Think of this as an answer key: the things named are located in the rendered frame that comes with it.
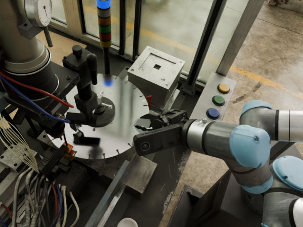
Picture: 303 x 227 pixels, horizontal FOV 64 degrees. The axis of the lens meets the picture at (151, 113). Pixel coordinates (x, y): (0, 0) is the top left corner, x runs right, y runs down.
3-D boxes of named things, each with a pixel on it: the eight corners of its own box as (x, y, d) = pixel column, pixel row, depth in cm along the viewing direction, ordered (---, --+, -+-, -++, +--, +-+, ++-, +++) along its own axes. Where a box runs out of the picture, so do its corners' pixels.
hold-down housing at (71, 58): (88, 97, 66) (78, 35, 49) (101, 106, 65) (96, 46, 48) (73, 110, 63) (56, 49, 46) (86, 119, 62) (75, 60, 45)
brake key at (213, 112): (208, 109, 91) (210, 106, 90) (218, 113, 91) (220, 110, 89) (205, 116, 89) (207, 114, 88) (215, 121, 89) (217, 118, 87)
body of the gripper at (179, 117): (174, 133, 69) (210, 141, 60) (152, 145, 63) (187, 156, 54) (170, 107, 66) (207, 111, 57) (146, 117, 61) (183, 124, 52)
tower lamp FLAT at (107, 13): (102, 8, 85) (101, 0, 82) (113, 13, 84) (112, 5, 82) (94, 15, 82) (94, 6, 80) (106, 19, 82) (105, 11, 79)
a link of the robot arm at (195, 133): (203, 161, 51) (199, 125, 49) (186, 156, 54) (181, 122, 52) (222, 147, 56) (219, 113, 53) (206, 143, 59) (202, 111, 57)
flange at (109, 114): (77, 125, 74) (76, 120, 72) (83, 96, 81) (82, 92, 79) (114, 126, 76) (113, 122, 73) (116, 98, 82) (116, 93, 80)
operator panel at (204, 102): (202, 93, 114) (212, 71, 102) (224, 103, 112) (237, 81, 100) (180, 139, 99) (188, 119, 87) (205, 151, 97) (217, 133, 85)
